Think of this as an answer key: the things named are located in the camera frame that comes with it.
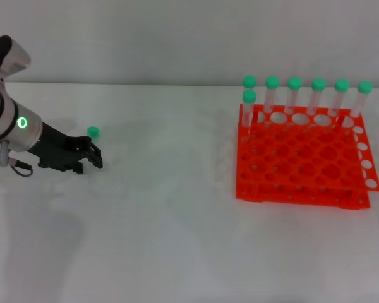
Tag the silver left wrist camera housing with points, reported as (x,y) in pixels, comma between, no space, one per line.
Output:
(9,58)

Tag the green capped test tube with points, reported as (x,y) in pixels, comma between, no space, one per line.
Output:
(341,85)
(93,131)
(294,83)
(249,95)
(318,84)
(272,82)
(365,87)
(249,81)

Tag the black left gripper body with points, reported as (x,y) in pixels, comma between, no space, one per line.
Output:
(55,148)

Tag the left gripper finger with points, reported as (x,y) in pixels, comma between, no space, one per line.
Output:
(76,168)
(95,154)

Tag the orange test tube rack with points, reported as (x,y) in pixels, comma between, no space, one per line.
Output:
(303,161)

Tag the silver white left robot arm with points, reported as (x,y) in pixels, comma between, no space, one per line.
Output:
(6,120)

